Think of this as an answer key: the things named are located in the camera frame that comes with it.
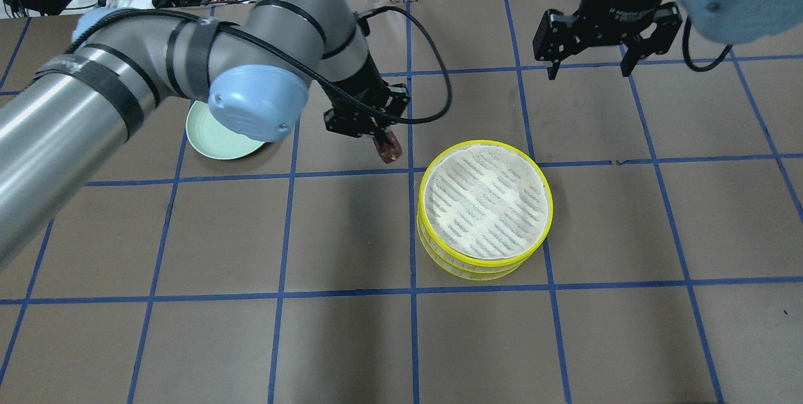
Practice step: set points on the yellow rimmed steamer basket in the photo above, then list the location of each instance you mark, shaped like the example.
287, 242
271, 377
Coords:
461, 266

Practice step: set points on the yellow rimmed steamer tier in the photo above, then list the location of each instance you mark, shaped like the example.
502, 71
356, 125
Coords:
485, 199

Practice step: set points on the brown red bun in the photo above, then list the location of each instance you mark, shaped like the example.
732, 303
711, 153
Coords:
388, 147

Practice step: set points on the light green bowl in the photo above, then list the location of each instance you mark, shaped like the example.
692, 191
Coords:
212, 139

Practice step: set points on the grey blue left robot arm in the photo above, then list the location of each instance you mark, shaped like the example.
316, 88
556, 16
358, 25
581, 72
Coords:
122, 64

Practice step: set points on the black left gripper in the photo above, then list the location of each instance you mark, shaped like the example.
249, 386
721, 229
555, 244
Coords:
360, 88

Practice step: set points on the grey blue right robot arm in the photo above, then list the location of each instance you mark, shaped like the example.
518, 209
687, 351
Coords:
710, 28

